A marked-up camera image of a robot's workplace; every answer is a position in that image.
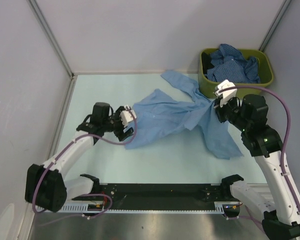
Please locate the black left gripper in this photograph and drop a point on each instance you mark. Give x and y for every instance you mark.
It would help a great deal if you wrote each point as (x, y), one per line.
(123, 135)

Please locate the blue checkered shirt in bin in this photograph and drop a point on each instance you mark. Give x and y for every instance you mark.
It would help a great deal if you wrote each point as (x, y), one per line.
(228, 63)

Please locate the aluminium frame post right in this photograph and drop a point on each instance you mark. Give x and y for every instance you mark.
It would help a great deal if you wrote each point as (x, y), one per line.
(274, 25)

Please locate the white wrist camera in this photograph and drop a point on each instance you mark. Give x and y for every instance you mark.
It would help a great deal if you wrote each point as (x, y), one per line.
(127, 116)
(225, 91)

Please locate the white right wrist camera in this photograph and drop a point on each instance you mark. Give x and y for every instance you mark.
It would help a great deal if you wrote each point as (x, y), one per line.
(225, 91)

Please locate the aluminium frame post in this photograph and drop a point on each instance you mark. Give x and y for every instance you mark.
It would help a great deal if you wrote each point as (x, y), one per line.
(39, 15)
(274, 25)

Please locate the white slotted cable duct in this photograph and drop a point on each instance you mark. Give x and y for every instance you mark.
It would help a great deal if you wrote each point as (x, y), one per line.
(94, 208)

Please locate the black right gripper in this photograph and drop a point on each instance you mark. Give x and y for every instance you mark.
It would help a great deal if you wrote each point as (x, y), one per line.
(219, 109)

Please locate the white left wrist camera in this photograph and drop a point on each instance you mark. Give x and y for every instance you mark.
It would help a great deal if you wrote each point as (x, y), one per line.
(127, 116)

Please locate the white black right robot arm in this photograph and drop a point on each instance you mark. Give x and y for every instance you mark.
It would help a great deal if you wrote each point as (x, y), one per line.
(280, 218)

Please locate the light blue long sleeve shirt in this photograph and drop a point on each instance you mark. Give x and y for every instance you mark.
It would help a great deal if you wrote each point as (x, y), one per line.
(159, 115)

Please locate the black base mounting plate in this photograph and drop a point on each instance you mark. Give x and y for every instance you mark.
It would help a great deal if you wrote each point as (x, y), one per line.
(193, 194)

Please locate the aluminium frame post left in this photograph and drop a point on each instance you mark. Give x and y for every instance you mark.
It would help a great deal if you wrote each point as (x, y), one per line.
(39, 15)

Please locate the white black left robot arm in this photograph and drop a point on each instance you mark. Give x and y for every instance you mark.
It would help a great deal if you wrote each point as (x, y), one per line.
(46, 188)

